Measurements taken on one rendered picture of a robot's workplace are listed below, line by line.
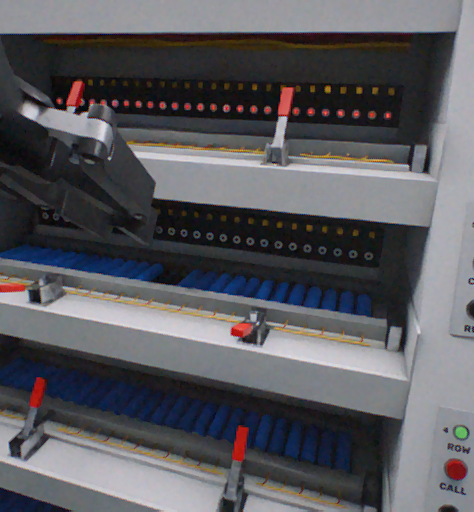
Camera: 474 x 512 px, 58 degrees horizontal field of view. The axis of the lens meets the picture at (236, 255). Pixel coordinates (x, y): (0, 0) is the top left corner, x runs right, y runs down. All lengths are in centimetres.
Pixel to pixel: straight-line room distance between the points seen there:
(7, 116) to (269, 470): 47
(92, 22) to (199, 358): 41
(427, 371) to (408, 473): 10
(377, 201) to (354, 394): 19
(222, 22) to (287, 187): 20
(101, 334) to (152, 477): 18
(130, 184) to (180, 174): 23
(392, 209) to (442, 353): 14
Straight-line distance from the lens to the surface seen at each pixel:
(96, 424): 63
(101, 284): 57
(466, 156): 46
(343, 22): 51
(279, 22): 52
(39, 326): 58
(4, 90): 20
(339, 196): 45
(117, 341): 52
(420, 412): 46
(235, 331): 40
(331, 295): 55
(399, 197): 45
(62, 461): 62
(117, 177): 24
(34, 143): 22
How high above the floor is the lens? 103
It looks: 1 degrees down
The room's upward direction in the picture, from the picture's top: 8 degrees clockwise
